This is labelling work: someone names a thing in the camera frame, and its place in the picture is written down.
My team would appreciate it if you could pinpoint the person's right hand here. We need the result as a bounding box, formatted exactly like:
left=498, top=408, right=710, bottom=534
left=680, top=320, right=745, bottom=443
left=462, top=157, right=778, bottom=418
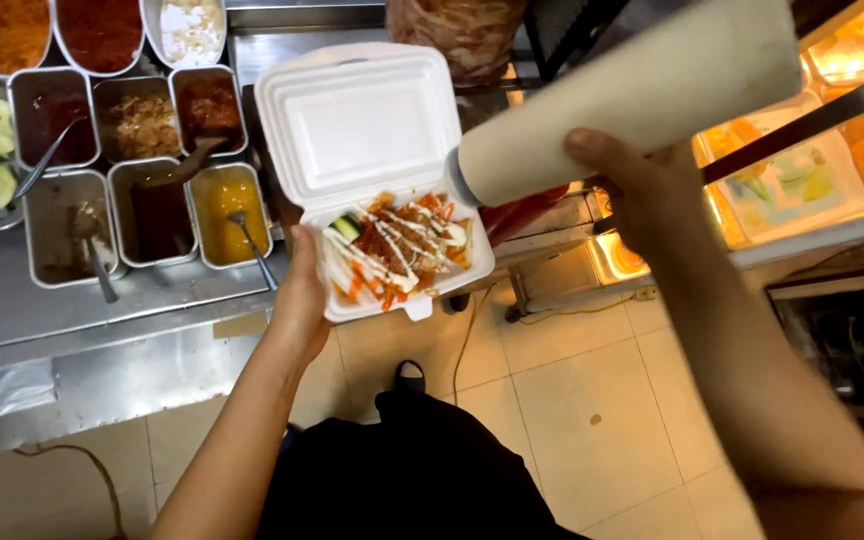
left=562, top=127, right=705, bottom=258

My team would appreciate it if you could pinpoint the lit glass display cabinet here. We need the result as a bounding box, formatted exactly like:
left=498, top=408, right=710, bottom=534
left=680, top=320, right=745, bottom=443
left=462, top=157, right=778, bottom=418
left=585, top=0, right=864, bottom=288

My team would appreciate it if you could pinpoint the black metal grill frame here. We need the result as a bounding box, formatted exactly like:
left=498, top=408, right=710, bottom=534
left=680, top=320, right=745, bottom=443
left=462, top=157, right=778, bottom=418
left=524, top=0, right=632, bottom=84

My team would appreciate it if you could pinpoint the person's black shoe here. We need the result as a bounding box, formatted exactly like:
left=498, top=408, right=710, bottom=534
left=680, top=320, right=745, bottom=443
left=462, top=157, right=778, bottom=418
left=393, top=360, right=428, bottom=396

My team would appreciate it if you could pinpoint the person's left hand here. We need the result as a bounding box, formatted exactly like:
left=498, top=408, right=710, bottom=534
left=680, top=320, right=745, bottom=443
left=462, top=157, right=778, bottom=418
left=270, top=224, right=333, bottom=369

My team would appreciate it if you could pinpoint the metal pan of fried onions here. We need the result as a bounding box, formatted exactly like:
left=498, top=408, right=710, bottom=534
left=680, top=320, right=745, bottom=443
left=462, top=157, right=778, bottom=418
left=91, top=75, right=185, bottom=167

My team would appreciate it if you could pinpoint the black metal bar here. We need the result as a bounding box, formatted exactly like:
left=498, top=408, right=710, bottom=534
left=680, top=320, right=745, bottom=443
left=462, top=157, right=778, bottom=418
left=702, top=60, right=864, bottom=186

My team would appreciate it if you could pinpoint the white foam takeaway box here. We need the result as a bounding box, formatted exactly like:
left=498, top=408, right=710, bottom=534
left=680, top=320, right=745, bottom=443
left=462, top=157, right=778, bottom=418
left=254, top=42, right=496, bottom=324

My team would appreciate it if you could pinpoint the metal pan of brown-red sauce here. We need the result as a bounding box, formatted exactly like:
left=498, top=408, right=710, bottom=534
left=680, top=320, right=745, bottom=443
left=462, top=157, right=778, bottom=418
left=168, top=64, right=249, bottom=161

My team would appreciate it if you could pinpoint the person's black clothing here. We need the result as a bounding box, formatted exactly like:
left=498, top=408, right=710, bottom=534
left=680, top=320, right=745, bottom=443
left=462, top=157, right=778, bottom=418
left=255, top=388, right=592, bottom=540

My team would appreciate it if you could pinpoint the metal spoon with yellow sauce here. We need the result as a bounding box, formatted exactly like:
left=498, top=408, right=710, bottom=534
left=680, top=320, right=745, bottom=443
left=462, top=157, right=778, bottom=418
left=225, top=210, right=281, bottom=293

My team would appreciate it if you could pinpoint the white squeeze sauce bottle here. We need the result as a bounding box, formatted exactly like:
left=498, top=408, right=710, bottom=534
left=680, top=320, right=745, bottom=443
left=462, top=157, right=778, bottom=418
left=443, top=0, right=805, bottom=210

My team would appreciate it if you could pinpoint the metal pan of yellow sauce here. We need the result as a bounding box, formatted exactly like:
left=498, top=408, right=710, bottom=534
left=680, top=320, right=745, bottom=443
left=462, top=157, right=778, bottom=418
left=186, top=162, right=276, bottom=271

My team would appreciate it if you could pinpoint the kebab meat spit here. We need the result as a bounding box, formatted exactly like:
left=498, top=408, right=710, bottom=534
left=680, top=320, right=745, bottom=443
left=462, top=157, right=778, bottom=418
left=384, top=0, right=528, bottom=86

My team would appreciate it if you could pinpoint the sauced meat and vegetable meal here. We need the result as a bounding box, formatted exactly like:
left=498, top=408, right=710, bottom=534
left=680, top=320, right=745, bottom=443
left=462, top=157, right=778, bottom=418
left=322, top=190, right=473, bottom=313

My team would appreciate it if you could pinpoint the metal spoon with thick handle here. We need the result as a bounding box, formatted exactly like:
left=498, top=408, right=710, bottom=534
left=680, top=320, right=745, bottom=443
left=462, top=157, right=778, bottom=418
left=72, top=206, right=120, bottom=305

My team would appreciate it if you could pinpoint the black box appliance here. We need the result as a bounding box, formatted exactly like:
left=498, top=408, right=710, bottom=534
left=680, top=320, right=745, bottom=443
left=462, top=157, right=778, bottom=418
left=765, top=268, right=864, bottom=425

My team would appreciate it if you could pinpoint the bowl of red chili paste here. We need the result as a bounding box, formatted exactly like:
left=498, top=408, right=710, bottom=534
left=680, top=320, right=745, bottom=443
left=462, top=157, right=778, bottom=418
left=51, top=0, right=147, bottom=78

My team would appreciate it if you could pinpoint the metal pan of dark liquid sauce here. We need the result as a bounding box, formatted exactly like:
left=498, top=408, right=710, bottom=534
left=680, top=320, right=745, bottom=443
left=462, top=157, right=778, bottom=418
left=107, top=157, right=201, bottom=270

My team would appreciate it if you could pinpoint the brown floor cable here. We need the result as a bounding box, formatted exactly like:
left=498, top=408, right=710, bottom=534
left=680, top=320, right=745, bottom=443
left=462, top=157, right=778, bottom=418
left=13, top=442, right=128, bottom=540

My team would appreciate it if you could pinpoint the bowl of shredded orange carrot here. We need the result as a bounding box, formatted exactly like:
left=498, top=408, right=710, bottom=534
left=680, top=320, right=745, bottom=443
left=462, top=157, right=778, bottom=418
left=0, top=0, right=54, bottom=81

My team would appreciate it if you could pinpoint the nearly empty metal pan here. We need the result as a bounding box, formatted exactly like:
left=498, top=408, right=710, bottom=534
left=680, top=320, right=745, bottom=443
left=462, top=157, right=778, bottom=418
left=21, top=169, right=128, bottom=291

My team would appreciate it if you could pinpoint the yellow floor cable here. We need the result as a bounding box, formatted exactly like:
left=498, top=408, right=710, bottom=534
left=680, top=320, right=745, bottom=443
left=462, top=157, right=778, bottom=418
left=452, top=285, right=495, bottom=408

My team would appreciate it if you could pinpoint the brown ladle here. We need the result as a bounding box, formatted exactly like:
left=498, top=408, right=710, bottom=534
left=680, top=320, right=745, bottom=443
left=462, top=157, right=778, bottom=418
left=135, top=135, right=230, bottom=189

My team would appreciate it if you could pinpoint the long thin metal spoon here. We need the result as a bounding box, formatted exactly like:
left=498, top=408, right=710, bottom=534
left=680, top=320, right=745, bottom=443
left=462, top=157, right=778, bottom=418
left=13, top=116, right=85, bottom=201

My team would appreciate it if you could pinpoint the metal pan of dark red sauce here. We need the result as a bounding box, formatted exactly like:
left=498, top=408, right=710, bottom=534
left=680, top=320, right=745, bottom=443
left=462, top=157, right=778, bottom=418
left=6, top=66, right=102, bottom=173

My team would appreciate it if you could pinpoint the bowl of white chopped topping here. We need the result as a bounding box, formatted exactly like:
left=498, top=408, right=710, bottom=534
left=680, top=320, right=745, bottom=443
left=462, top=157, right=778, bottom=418
left=139, top=0, right=229, bottom=71

